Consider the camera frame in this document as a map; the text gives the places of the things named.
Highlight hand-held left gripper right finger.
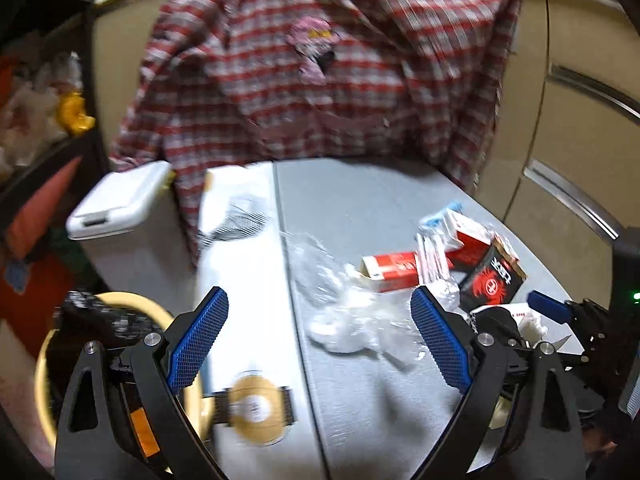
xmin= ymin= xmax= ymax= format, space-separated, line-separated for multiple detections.
xmin=410 ymin=285 xmax=586 ymax=480

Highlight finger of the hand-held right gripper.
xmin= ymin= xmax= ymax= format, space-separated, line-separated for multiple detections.
xmin=527 ymin=291 xmax=613 ymax=363

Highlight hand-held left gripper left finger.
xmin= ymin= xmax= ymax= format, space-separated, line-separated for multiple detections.
xmin=54 ymin=287 xmax=231 ymax=480

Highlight white tissue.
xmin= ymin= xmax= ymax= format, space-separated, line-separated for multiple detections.
xmin=517 ymin=310 xmax=549 ymax=347

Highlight long red and white carton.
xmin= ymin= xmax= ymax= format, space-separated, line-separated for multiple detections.
xmin=361 ymin=251 xmax=426 ymax=293

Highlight clear plastic bag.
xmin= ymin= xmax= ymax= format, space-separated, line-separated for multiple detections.
xmin=286 ymin=232 xmax=428 ymax=368

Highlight yellow rimmed trash can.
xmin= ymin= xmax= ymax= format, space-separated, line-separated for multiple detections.
xmin=35 ymin=290 xmax=207 ymax=461

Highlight black box with red emblem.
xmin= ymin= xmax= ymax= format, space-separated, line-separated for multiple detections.
xmin=457 ymin=232 xmax=529 ymax=313

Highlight yellow tape roll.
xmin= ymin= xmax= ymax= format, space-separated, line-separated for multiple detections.
xmin=214 ymin=370 xmax=297 ymax=447

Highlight clear cotton swab packet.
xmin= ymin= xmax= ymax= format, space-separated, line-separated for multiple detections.
xmin=416 ymin=225 xmax=458 ymax=293

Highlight black bin liner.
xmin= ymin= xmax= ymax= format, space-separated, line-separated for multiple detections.
xmin=52 ymin=290 xmax=171 ymax=356

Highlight small red and white box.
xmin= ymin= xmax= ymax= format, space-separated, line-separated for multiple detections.
xmin=445 ymin=208 xmax=496 ymax=272

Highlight black striped white paper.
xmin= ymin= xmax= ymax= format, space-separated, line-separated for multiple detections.
xmin=197 ymin=199 xmax=271 ymax=256

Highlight blue crumpled wrapper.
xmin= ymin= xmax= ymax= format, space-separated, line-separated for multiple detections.
xmin=420 ymin=201 xmax=462 ymax=227

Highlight beige cabinet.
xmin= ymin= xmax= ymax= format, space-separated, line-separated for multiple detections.
xmin=92 ymin=0 xmax=640 ymax=243

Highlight white lidded bin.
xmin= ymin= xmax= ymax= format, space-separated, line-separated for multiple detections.
xmin=66 ymin=160 xmax=176 ymax=283

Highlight orange cloth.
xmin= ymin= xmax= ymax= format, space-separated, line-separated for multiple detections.
xmin=6 ymin=156 xmax=84 ymax=263

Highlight red plaid shirt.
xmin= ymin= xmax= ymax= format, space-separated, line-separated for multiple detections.
xmin=109 ymin=0 xmax=523 ymax=271

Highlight yellow toy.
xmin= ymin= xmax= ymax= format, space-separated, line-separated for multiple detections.
xmin=56 ymin=91 xmax=97 ymax=137

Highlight white plastic bags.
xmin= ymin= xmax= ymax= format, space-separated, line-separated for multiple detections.
xmin=0 ymin=52 xmax=69 ymax=167

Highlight black storage shelf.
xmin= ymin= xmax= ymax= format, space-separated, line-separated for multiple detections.
xmin=0 ymin=0 xmax=111 ymax=233

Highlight metal cabinet handle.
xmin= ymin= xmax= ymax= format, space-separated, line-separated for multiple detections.
xmin=549 ymin=64 xmax=640 ymax=127
xmin=524 ymin=159 xmax=622 ymax=240

